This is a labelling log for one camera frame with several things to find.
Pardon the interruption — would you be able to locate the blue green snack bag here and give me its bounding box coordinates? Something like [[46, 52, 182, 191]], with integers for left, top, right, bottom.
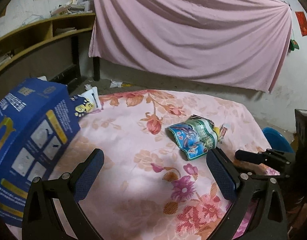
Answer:
[[168, 115, 220, 160]]

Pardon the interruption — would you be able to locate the floral pink quilt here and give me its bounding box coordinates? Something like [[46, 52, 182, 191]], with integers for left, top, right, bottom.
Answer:
[[8, 89, 280, 240]]

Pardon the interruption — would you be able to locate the stack of books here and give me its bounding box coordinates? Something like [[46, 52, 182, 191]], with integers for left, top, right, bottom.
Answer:
[[50, 0, 94, 17]]

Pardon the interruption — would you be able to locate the small red white wrapper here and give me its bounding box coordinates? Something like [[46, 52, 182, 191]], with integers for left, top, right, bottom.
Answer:
[[213, 124, 230, 143]]

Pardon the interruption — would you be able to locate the white blue cartoon bag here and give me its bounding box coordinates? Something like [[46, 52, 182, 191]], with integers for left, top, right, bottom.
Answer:
[[70, 87, 102, 119]]

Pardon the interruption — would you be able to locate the wooden shelf desk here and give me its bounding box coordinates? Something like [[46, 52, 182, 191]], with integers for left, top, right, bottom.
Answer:
[[0, 13, 95, 99]]

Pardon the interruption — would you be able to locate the blue plastic bucket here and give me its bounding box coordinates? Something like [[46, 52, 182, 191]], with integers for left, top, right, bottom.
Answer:
[[262, 127, 294, 153]]

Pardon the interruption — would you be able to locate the blue cardboard box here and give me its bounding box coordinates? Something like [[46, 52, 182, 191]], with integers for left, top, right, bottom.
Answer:
[[0, 78, 80, 228]]

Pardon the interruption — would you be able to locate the green red hanging pouch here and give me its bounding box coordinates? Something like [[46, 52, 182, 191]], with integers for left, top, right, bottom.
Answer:
[[288, 39, 299, 51]]

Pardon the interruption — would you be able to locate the pink sheet on wall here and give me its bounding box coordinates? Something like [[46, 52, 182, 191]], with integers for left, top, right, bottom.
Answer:
[[89, 0, 292, 92]]

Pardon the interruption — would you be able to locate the red paper wall poster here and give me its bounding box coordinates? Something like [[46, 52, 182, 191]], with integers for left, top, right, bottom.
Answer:
[[295, 11, 307, 36]]

